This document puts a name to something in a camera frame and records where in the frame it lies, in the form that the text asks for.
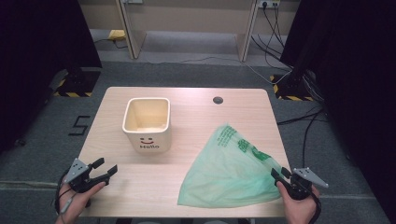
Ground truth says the white floor cable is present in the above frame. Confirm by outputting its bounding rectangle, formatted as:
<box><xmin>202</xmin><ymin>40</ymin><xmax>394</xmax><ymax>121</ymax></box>
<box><xmin>144</xmin><ymin>55</ymin><xmax>293</xmax><ymax>86</ymax></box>

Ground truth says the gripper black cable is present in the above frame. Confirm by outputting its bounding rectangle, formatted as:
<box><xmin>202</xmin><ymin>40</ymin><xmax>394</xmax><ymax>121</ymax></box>
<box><xmin>309</xmin><ymin>189</ymin><xmax>322</xmax><ymax>224</ymax></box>
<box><xmin>54</xmin><ymin>167</ymin><xmax>73</xmax><ymax>216</ymax></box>

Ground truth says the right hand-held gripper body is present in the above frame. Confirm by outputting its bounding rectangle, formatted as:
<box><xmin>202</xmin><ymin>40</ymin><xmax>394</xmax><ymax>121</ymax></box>
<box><xmin>284</xmin><ymin>167</ymin><xmax>330</xmax><ymax>201</ymax></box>

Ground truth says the green plastic bag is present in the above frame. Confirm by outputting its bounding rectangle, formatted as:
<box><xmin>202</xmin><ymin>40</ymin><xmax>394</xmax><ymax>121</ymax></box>
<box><xmin>177</xmin><ymin>123</ymin><xmax>292</xmax><ymax>209</ymax></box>

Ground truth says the person's left hand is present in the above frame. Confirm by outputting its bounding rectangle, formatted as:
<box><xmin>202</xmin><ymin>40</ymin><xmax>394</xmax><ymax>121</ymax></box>
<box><xmin>57</xmin><ymin>181</ymin><xmax>106</xmax><ymax>224</ymax></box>

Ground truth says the yellow object on floor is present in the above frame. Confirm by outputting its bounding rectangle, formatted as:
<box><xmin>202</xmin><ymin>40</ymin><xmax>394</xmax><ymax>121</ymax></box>
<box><xmin>106</xmin><ymin>29</ymin><xmax>127</xmax><ymax>41</ymax></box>

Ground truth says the left gray wrist strap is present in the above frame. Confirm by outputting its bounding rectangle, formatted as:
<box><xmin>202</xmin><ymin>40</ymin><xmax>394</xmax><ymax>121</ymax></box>
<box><xmin>59</xmin><ymin>192</ymin><xmax>78</xmax><ymax>216</ymax></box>

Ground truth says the black curtain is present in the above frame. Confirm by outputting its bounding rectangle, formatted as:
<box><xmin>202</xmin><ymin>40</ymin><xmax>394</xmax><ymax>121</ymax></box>
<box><xmin>279</xmin><ymin>0</ymin><xmax>396</xmax><ymax>224</ymax></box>
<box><xmin>0</xmin><ymin>0</ymin><xmax>103</xmax><ymax>153</ymax></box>

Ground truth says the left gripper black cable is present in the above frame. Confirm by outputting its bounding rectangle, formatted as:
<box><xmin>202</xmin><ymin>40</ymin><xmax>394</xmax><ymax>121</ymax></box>
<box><xmin>54</xmin><ymin>167</ymin><xmax>73</xmax><ymax>216</ymax></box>

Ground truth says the cream plastic bin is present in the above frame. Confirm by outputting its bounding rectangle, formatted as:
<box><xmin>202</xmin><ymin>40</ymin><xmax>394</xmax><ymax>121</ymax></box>
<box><xmin>121</xmin><ymin>97</ymin><xmax>173</xmax><ymax>154</ymax></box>

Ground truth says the person's right hand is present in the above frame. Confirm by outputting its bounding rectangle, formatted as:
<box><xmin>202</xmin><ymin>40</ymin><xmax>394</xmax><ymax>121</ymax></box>
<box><xmin>276</xmin><ymin>181</ymin><xmax>320</xmax><ymax>224</ymax></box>

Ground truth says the thin black floor cable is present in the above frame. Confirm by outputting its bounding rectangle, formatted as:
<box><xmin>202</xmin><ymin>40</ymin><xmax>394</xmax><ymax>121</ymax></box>
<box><xmin>92</xmin><ymin>37</ymin><xmax>129</xmax><ymax>50</ymax></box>

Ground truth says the black striped stand base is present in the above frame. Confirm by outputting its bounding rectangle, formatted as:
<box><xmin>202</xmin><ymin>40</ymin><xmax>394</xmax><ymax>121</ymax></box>
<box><xmin>270</xmin><ymin>69</ymin><xmax>316</xmax><ymax>102</ymax></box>
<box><xmin>50</xmin><ymin>66</ymin><xmax>102</xmax><ymax>98</ymax></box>

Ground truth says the white wall socket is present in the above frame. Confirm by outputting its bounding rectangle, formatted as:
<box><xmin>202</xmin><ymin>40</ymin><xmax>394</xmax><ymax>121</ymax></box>
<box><xmin>257</xmin><ymin>0</ymin><xmax>282</xmax><ymax>8</ymax></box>

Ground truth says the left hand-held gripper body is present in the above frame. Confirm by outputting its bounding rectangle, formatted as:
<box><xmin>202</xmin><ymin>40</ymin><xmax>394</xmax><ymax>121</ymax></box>
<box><xmin>64</xmin><ymin>158</ymin><xmax>101</xmax><ymax>194</ymax></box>

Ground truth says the black socket cable bundle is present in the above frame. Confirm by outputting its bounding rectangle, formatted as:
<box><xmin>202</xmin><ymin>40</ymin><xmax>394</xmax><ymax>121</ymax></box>
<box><xmin>251</xmin><ymin>4</ymin><xmax>295</xmax><ymax>70</ymax></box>

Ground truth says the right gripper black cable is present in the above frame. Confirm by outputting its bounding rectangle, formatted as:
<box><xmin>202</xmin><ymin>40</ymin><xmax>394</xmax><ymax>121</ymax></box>
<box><xmin>309</xmin><ymin>189</ymin><xmax>322</xmax><ymax>224</ymax></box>

